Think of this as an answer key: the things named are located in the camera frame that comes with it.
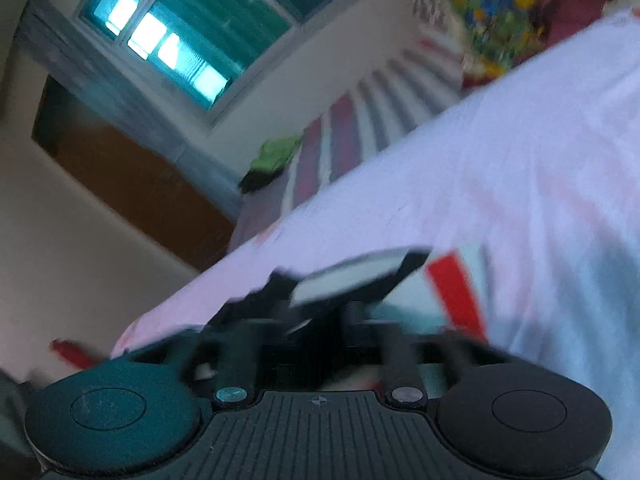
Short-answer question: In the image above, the colourful floral pillow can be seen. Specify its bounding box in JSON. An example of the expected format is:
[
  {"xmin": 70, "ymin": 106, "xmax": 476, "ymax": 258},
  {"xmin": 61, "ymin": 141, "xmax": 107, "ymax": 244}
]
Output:
[{"xmin": 442, "ymin": 0, "xmax": 551, "ymax": 84}]

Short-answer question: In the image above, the grey curtain left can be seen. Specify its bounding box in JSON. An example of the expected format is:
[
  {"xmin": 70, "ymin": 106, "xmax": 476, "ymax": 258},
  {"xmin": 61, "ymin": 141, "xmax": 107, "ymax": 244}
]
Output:
[{"xmin": 15, "ymin": 0, "xmax": 243, "ymax": 221}]

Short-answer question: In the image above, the green and black clothes pile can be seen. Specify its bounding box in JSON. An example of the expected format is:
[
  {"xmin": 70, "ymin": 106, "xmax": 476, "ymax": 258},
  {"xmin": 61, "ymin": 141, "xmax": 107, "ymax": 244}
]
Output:
[{"xmin": 238, "ymin": 136, "xmax": 302, "ymax": 195}]

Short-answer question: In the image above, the window with teal glass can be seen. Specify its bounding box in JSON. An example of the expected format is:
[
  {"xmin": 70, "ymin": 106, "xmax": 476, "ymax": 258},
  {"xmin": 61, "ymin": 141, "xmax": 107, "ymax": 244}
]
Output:
[{"xmin": 76, "ymin": 0, "xmax": 360, "ymax": 125}]

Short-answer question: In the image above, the pink floral bed sheet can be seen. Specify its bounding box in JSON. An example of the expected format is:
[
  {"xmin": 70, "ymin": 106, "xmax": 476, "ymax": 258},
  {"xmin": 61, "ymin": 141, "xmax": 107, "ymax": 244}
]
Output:
[{"xmin": 115, "ymin": 9, "xmax": 639, "ymax": 479}]

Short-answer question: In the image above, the brown wooden door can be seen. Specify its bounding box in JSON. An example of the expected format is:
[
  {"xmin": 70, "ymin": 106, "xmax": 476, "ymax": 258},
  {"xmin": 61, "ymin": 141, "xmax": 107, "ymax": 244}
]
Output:
[{"xmin": 32, "ymin": 77, "xmax": 233, "ymax": 272}]

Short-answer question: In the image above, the red black striped white sweater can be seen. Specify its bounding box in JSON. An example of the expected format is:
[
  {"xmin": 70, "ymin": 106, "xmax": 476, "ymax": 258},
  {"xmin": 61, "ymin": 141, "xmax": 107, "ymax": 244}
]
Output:
[{"xmin": 208, "ymin": 247, "xmax": 488, "ymax": 396}]

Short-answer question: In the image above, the striped purple white bed sheet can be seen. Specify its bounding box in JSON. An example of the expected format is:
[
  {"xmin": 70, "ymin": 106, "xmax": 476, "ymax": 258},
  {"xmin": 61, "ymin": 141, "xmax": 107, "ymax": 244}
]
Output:
[{"xmin": 229, "ymin": 15, "xmax": 464, "ymax": 249}]

